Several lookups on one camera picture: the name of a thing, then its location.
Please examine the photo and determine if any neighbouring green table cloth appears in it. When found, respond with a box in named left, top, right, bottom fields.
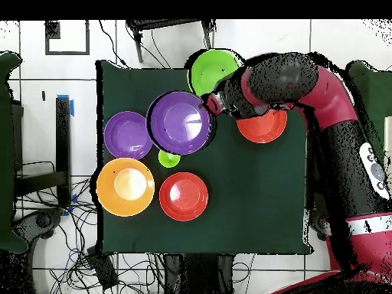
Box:
left=0, top=51, right=28, bottom=253
left=345, top=60, right=392, bottom=160

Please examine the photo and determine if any large orange plastic bowl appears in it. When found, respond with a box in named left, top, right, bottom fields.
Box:
left=96, top=157, right=156, bottom=217

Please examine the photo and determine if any blue tape strip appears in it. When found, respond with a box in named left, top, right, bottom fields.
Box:
left=56, top=93, right=75, bottom=117

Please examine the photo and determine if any tangle of floor cables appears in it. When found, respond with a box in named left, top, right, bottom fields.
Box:
left=15, top=160, right=166, bottom=294

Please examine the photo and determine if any black metal frame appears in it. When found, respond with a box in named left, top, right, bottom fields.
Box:
left=13, top=96, right=72, bottom=206

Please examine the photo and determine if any black floor cable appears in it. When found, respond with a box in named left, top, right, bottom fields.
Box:
left=98, top=19, right=129, bottom=67

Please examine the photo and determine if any white box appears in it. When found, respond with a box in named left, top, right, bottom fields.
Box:
left=384, top=116, right=392, bottom=172

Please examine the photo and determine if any dark green tablecloth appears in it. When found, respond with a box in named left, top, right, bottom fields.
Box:
left=96, top=59, right=315, bottom=256

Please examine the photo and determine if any green plastic cup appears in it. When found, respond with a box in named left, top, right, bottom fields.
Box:
left=158, top=149, right=181, bottom=168

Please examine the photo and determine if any purple plastic bowl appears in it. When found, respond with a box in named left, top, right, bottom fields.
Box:
left=145, top=90, right=214, bottom=156
left=103, top=110, right=153, bottom=161

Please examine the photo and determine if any green plastic bowl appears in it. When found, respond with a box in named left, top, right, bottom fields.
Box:
left=186, top=48, right=242, bottom=98

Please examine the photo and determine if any black camera stand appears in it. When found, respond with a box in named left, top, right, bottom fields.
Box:
left=126, top=19, right=217, bottom=64

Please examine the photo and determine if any orange-red plastic bowl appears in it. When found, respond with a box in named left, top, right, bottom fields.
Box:
left=236, top=108, right=288, bottom=144
left=158, top=171, right=210, bottom=222

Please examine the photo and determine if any black square floor frame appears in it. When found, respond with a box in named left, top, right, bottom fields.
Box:
left=44, top=20, right=90, bottom=56

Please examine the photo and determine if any black power adapter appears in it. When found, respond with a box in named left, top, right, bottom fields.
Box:
left=85, top=246, right=119, bottom=290

